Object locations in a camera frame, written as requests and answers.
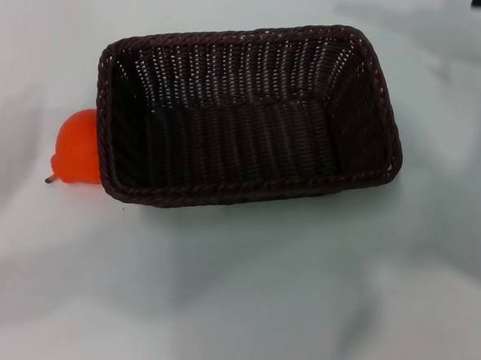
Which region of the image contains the dark brown woven basket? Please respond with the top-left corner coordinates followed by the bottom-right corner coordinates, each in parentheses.
top-left (88, 9), bottom-right (412, 224)

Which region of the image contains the orange plastic pear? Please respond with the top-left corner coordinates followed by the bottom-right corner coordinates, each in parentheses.
top-left (43, 105), bottom-right (108, 188)

